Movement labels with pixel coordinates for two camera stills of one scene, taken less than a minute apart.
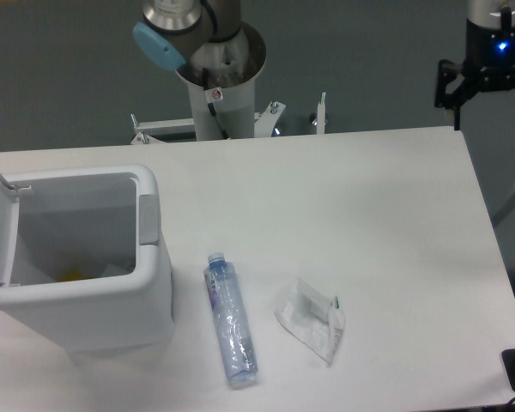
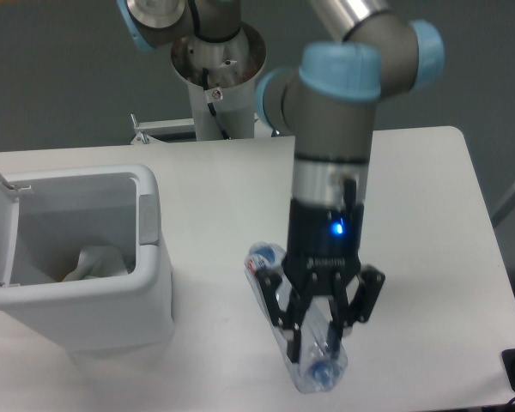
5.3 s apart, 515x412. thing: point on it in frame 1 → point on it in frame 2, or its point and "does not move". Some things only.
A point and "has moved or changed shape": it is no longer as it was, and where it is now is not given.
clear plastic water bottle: (230, 322) → (305, 327)
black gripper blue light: (500, 57) → (323, 254)
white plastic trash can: (78, 255) does not move
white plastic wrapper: (312, 319) has moved or changed shape
